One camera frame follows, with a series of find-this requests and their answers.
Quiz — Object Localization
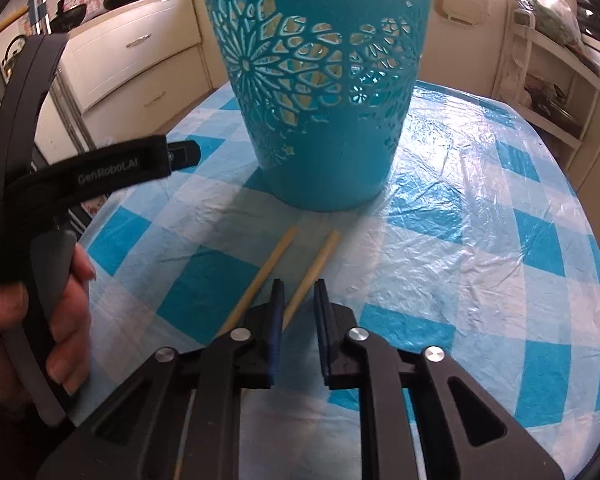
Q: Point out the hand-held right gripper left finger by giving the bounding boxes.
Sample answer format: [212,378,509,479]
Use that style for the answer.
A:
[37,279,287,480]

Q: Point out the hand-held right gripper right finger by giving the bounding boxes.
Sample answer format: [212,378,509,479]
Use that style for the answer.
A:
[314,279,564,480]

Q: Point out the bamboo chopstick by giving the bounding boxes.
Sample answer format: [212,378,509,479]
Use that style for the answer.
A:
[172,226,299,480]
[281,230,342,328]

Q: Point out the teal perforated plastic basket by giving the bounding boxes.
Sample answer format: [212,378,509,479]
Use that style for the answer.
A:
[189,0,440,212]

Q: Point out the person's left hand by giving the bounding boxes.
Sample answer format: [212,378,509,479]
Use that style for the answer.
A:
[0,247,97,415]

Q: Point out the grey refrigerator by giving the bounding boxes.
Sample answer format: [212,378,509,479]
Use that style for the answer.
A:
[0,35,97,241]

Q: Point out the white two-drawer cabinet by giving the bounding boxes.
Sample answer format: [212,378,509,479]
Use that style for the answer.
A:
[62,0,205,113]

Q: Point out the dark kettle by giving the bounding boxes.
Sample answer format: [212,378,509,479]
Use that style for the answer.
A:
[1,34,28,70]

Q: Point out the wooden pole with blue clip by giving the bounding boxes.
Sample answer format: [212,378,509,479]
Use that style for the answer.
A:
[0,0,50,37]

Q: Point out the blue checkered tablecloth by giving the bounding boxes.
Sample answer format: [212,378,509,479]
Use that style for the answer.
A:
[72,79,600,431]

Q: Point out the dark lidded pot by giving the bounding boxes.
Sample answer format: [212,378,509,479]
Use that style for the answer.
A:
[524,82,580,132]

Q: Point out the white tiered storage cart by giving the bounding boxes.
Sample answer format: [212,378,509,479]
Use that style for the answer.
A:
[509,5,600,150]

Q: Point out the plastic bag of greens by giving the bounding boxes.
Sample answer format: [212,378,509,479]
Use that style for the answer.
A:
[516,0,582,47]

